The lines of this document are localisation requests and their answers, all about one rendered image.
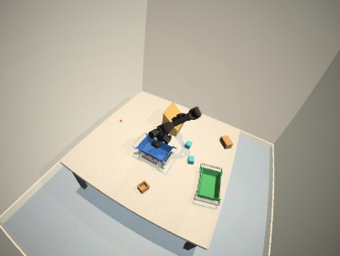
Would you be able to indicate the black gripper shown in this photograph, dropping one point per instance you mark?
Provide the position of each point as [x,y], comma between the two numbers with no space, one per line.
[156,144]

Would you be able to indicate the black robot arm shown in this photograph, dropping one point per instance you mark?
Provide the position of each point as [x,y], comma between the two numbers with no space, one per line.
[165,128]

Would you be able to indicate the teal cube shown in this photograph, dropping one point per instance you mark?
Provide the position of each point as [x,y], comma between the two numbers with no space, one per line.
[188,144]
[191,159]

